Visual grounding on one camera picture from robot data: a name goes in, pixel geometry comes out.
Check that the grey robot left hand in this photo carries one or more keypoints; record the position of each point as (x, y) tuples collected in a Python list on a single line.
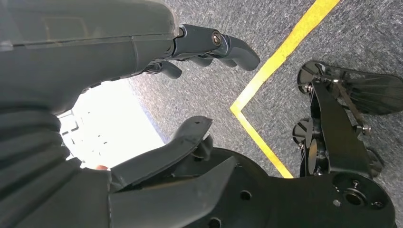
[(78, 56)]

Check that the robot left arm ribbed sleeve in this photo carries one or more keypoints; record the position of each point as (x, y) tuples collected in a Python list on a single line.
[(28, 151)]

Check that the yellow floor tape square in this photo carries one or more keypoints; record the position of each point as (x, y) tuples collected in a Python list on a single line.
[(282, 52)]

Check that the black robot left leg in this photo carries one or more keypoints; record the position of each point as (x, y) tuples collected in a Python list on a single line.
[(337, 135)]

